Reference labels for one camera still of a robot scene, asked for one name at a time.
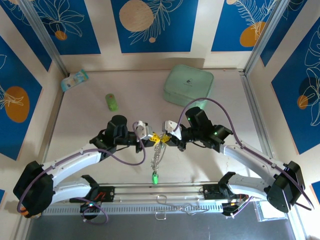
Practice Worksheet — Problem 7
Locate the round metal key plate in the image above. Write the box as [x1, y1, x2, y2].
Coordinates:
[149, 143, 167, 176]

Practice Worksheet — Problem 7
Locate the green cylindrical container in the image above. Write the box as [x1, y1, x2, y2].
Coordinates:
[104, 93, 119, 112]

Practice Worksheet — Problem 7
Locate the mint green zip case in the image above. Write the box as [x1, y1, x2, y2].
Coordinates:
[163, 64, 215, 110]

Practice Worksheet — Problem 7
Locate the light blue wipes packet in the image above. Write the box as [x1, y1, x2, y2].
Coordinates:
[60, 69, 90, 93]

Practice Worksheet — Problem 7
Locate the blue poster dark circle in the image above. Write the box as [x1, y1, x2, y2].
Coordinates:
[271, 24, 320, 156]

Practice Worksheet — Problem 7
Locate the blue poster large orange circle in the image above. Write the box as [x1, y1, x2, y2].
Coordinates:
[0, 36, 44, 161]

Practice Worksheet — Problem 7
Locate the clear plastic bag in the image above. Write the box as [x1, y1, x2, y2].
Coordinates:
[253, 199, 288, 223]

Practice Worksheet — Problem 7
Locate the blue poster beige circle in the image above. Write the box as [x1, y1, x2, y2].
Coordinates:
[111, 0, 199, 54]

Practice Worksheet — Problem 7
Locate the blue poster feather and orange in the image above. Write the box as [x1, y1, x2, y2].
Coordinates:
[211, 0, 284, 53]

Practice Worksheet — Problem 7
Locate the blue poster small orange circle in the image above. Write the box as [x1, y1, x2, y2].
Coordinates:
[32, 0, 102, 56]

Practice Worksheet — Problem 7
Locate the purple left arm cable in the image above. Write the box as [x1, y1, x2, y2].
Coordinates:
[16, 121, 147, 213]

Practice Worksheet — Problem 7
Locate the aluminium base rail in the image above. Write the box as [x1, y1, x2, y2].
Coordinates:
[97, 183, 251, 201]

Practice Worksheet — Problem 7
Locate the bent metal wire hanger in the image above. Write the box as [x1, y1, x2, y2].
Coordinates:
[154, 194, 210, 221]

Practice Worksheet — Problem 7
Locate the aluminium right side rail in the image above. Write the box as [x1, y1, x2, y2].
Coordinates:
[239, 70, 310, 240]

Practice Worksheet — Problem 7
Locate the slotted grey cable duct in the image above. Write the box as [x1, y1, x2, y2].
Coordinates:
[42, 201, 251, 216]

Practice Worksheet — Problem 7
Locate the aluminium left side rail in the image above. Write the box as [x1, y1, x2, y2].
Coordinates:
[14, 72, 67, 240]

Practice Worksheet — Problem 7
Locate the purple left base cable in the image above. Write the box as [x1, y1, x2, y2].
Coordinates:
[81, 198, 110, 226]

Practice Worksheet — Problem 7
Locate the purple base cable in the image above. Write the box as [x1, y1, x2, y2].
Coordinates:
[81, 198, 110, 226]
[224, 196, 255, 219]

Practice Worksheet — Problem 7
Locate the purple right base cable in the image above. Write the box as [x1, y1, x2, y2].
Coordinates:
[224, 196, 255, 219]

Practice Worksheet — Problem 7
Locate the aluminium right frame post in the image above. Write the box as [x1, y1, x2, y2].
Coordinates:
[243, 0, 296, 76]

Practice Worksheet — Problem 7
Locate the aluminium frame post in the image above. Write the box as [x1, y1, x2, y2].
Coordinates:
[243, 0, 296, 76]
[17, 0, 70, 77]

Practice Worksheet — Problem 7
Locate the aluminium left frame post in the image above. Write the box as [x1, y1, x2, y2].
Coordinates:
[17, 0, 70, 77]

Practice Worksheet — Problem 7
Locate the blue floral wall poster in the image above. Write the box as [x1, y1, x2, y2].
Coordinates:
[259, 0, 320, 68]
[0, 2, 53, 73]

